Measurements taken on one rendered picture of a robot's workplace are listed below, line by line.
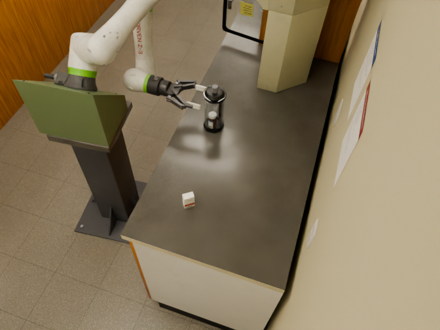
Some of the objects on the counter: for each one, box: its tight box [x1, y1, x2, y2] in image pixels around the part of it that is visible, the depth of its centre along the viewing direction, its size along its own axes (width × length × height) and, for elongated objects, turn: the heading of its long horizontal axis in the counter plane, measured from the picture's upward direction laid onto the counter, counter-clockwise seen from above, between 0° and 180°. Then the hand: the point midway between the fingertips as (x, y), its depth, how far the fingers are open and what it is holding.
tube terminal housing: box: [257, 0, 330, 92], centre depth 191 cm, size 25×32×77 cm
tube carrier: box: [203, 86, 227, 129], centre depth 188 cm, size 11×11×21 cm
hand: (201, 97), depth 185 cm, fingers open, 11 cm apart
